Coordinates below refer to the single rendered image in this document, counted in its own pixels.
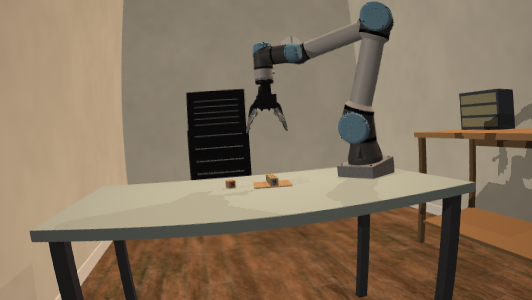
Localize orange flat mat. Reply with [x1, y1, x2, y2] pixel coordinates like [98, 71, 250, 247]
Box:
[254, 180, 292, 189]

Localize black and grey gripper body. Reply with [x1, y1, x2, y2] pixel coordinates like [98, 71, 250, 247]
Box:
[255, 79, 277, 111]

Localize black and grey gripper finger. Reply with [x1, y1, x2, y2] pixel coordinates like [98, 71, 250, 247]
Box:
[273, 102, 288, 131]
[246, 100, 258, 133]

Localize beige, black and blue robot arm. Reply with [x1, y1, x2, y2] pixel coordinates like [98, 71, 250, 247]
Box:
[253, 1, 394, 166]

